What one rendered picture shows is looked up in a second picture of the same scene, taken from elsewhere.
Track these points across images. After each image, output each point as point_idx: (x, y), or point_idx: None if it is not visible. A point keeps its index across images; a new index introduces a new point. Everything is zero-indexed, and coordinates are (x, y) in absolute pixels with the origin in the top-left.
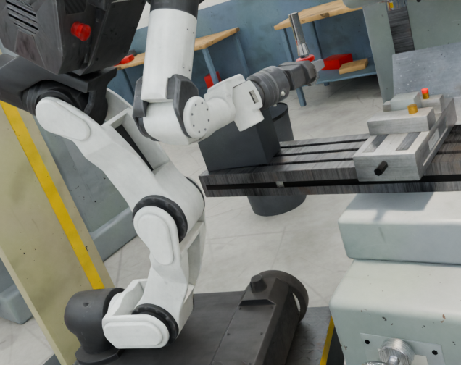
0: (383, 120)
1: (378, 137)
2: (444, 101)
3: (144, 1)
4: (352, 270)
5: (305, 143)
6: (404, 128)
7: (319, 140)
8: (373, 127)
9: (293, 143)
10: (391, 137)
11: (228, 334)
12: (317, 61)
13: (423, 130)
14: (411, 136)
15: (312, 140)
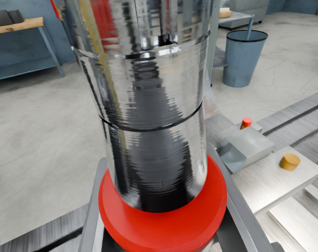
0: (274, 201)
1: (266, 225)
2: (222, 120)
3: None
4: None
5: (59, 235)
6: (291, 195)
7: (79, 215)
8: (256, 215)
9: (32, 244)
10: (289, 220)
11: None
12: (224, 167)
13: (307, 185)
14: (313, 205)
15: (66, 222)
